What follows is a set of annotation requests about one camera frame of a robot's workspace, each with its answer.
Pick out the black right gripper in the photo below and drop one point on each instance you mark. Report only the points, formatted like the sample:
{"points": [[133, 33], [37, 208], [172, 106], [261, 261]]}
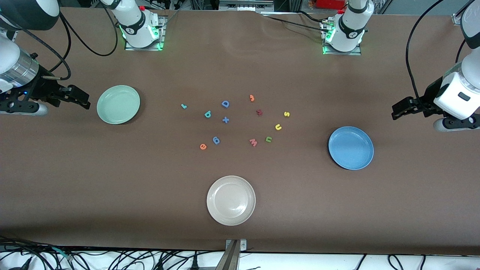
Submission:
{"points": [[38, 87]]}

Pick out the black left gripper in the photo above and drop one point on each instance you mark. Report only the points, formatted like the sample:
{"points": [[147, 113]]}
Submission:
{"points": [[429, 95]]}

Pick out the green plate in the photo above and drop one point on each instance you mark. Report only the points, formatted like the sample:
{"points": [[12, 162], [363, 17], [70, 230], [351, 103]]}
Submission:
{"points": [[118, 105]]}

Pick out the blue plate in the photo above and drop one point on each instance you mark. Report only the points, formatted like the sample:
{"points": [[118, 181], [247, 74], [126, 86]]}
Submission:
{"points": [[350, 148]]}

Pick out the brown table cover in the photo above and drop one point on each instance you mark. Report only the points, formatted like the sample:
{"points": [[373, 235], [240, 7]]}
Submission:
{"points": [[112, 187]]}

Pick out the red box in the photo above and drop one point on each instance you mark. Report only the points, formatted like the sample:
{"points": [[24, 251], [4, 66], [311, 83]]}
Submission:
{"points": [[330, 3]]}

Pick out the blue foam number 6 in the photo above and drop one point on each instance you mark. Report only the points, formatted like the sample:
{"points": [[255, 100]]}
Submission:
{"points": [[216, 140]]}

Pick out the blue foam letter D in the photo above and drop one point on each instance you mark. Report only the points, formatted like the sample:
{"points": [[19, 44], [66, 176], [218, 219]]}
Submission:
{"points": [[224, 104]]}

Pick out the pink foam letter w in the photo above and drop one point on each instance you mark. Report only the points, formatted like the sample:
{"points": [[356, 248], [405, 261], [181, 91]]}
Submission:
{"points": [[253, 143]]}

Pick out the beige plate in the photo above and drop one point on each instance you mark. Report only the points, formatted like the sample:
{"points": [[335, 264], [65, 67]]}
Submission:
{"points": [[231, 200]]}

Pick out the metal equipment box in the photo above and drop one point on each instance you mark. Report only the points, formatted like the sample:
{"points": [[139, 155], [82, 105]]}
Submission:
{"points": [[243, 4]]}

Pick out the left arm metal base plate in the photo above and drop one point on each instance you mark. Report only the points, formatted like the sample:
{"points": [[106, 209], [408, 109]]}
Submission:
{"points": [[358, 50]]}

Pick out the aluminium frame profile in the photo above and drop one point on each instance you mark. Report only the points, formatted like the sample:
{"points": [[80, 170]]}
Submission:
{"points": [[458, 18]]}

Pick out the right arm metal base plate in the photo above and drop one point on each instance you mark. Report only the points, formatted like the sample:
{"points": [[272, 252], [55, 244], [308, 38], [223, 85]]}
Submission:
{"points": [[163, 33]]}

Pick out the metal table bracket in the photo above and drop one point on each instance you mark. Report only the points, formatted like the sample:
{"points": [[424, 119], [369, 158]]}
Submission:
{"points": [[234, 255]]}

